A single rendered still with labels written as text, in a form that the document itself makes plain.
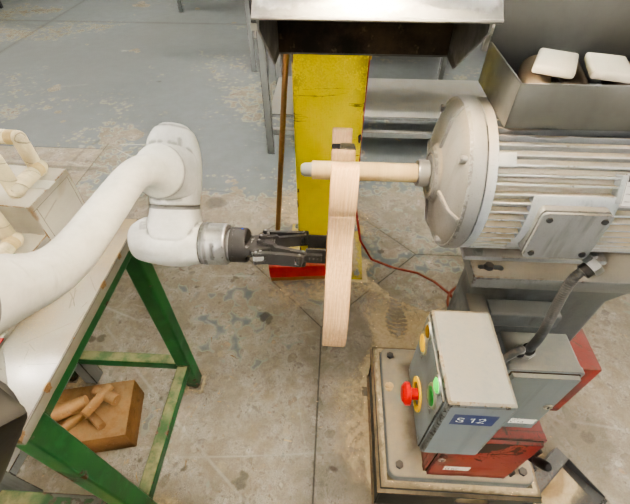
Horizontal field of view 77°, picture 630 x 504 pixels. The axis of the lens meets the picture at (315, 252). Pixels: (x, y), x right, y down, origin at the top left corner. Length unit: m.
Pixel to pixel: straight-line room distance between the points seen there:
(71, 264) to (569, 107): 0.67
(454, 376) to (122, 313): 1.85
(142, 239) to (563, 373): 0.88
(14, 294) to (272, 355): 1.49
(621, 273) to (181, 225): 0.82
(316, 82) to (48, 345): 1.17
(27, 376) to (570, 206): 0.99
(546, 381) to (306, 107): 1.21
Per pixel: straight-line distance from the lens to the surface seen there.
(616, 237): 0.76
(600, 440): 2.07
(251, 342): 1.94
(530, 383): 0.94
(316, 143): 1.69
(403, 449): 1.44
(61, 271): 0.57
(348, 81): 1.57
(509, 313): 0.83
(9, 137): 1.10
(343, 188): 0.62
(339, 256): 0.68
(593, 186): 0.68
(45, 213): 1.09
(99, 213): 0.65
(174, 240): 0.84
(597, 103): 0.65
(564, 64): 0.64
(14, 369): 1.00
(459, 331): 0.66
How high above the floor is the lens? 1.65
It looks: 46 degrees down
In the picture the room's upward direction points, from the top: straight up
